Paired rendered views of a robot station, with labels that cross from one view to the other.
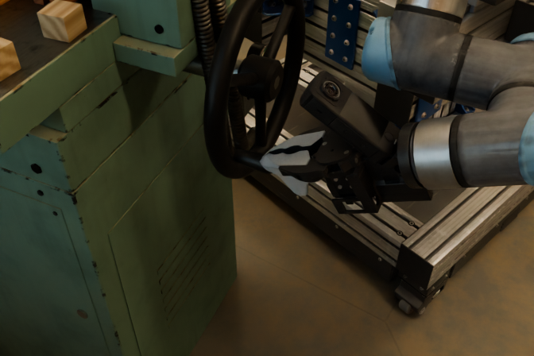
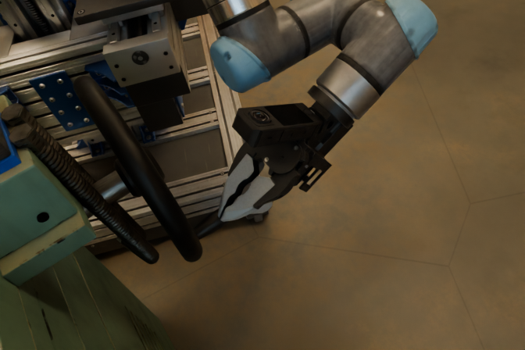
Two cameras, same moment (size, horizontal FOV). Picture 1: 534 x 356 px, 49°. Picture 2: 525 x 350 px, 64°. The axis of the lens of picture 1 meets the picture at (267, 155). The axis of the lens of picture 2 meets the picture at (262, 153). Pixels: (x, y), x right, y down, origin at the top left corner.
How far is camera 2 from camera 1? 0.36 m
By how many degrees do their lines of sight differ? 35
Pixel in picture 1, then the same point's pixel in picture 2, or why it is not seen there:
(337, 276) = (208, 247)
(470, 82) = (316, 33)
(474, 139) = (376, 61)
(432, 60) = (286, 40)
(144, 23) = (19, 227)
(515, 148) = (405, 44)
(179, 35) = (68, 202)
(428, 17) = (260, 12)
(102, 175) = not seen: outside the picture
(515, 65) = (330, 1)
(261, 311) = (199, 316)
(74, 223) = not seen: outside the picture
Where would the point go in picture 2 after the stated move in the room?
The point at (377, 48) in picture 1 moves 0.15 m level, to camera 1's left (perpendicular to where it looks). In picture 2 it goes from (246, 63) to (170, 153)
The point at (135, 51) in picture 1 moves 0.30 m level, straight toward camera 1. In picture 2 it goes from (37, 258) to (315, 322)
